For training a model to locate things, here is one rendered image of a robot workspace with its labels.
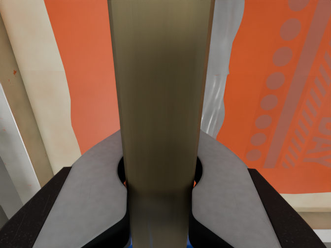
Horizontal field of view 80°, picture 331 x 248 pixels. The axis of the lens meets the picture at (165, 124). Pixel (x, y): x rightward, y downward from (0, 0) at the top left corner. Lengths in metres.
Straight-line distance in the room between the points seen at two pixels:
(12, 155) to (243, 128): 0.31
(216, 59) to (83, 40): 0.15
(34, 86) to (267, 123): 0.31
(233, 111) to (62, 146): 0.25
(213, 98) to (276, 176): 0.19
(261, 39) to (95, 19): 0.19
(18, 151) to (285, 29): 0.36
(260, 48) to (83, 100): 0.23
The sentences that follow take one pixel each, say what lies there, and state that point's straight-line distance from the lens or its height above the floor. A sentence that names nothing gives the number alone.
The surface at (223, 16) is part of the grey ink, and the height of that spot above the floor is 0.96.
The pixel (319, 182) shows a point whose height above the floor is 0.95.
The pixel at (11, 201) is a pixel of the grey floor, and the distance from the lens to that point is 2.28.
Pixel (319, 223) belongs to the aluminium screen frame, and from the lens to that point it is 0.48.
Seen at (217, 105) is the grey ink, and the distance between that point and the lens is 0.27.
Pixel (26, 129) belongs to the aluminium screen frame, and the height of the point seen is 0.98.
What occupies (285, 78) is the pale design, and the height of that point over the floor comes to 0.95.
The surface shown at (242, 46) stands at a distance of 0.26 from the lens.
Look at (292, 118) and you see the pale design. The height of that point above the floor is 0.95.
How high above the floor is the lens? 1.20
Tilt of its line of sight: 61 degrees down
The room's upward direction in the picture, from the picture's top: 179 degrees clockwise
